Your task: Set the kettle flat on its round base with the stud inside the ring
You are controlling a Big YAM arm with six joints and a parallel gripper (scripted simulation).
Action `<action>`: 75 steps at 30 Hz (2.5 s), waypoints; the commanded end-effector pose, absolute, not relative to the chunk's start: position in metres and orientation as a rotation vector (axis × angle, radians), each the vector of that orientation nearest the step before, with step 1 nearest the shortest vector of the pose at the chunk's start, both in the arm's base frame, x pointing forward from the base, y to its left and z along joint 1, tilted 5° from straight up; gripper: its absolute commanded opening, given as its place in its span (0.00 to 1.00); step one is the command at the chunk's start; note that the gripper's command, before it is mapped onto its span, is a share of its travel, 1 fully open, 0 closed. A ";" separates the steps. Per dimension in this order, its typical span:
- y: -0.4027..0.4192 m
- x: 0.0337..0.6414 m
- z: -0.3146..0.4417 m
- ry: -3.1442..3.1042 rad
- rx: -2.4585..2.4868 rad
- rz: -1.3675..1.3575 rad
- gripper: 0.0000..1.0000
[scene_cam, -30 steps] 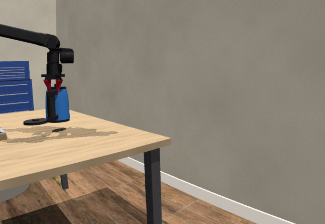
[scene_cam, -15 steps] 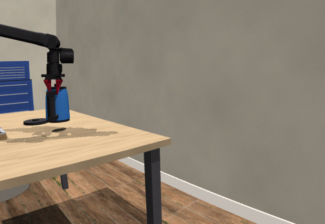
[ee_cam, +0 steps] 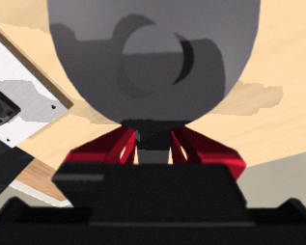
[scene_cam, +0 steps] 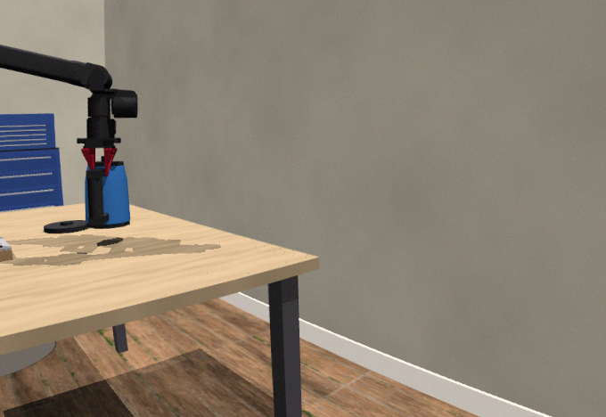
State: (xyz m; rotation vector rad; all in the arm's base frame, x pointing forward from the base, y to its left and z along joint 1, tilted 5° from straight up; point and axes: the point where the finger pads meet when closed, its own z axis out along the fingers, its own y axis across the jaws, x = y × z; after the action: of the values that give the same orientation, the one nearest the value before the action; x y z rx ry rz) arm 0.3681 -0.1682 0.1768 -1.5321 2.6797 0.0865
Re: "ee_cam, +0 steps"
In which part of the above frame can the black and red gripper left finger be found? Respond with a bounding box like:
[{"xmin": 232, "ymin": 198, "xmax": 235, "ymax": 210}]
[{"xmin": 62, "ymin": 126, "xmax": 136, "ymax": 163}]

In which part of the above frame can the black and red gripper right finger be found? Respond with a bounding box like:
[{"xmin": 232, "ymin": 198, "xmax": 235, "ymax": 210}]
[{"xmin": 170, "ymin": 126, "xmax": 246, "ymax": 181}]

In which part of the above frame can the blue kettle with black lid and handle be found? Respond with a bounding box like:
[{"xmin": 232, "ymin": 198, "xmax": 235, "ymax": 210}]
[{"xmin": 46, "ymin": 0, "xmax": 262, "ymax": 163}]

